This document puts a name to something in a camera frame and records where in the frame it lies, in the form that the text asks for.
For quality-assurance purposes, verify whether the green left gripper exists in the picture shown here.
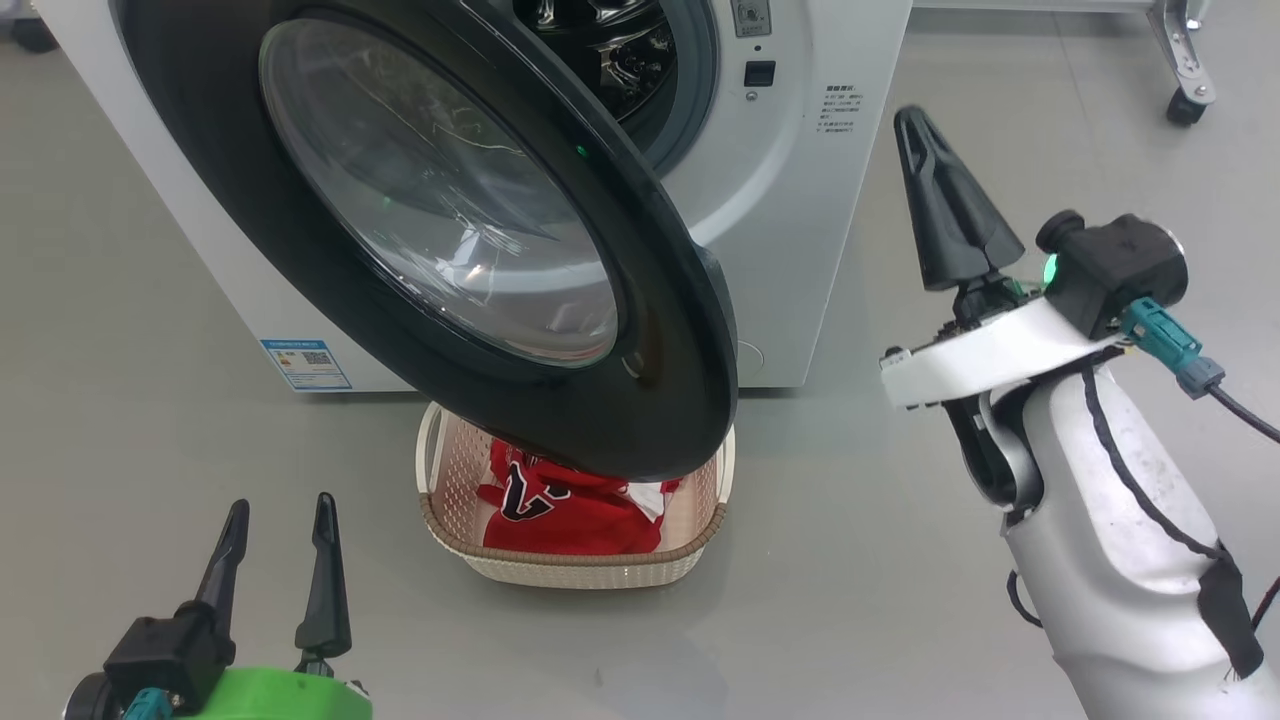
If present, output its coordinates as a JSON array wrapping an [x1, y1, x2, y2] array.
[[62, 492, 373, 720]]

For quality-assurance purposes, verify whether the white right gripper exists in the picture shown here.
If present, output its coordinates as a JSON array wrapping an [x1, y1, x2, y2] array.
[[880, 105, 1131, 409]]

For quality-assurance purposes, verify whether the red white sports jersey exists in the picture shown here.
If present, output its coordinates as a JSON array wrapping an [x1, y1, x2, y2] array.
[[477, 437, 683, 556]]

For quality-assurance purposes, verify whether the black glass washing machine door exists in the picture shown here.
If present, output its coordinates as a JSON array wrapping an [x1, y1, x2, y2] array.
[[112, 0, 741, 483]]

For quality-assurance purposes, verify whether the white front-load washing machine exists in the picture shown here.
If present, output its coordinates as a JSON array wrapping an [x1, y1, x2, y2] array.
[[35, 0, 916, 393]]

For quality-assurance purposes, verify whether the cream perforated laundry basket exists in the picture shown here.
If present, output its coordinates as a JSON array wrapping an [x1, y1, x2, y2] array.
[[415, 400, 738, 591]]

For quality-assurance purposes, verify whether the grey rubber door gasket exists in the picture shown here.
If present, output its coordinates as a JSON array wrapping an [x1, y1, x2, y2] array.
[[640, 0, 721, 176]]

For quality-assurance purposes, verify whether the small printed text label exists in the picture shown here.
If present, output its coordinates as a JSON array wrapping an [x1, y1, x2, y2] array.
[[815, 83, 863, 136]]

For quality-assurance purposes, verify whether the blue energy label sticker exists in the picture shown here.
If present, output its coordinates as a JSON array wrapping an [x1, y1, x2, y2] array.
[[260, 338, 353, 392]]

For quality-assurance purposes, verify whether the white table board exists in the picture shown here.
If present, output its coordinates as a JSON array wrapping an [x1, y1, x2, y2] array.
[[912, 0, 1161, 13]]

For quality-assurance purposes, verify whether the grey metal leg with caster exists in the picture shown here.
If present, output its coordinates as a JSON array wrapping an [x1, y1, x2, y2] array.
[[1145, 0, 1218, 128]]

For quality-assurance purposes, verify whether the steel perforated washer drum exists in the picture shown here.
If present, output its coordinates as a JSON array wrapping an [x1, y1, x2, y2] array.
[[512, 0, 679, 121]]

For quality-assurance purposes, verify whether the dark caster wheel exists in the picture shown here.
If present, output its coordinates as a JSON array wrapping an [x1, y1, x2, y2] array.
[[8, 12, 59, 54]]

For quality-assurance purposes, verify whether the thin black camera cable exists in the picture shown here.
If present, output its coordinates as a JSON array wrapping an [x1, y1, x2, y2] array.
[[1205, 380, 1280, 446]]

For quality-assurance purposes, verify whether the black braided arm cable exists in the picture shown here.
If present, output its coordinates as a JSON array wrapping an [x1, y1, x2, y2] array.
[[1080, 365, 1266, 681]]

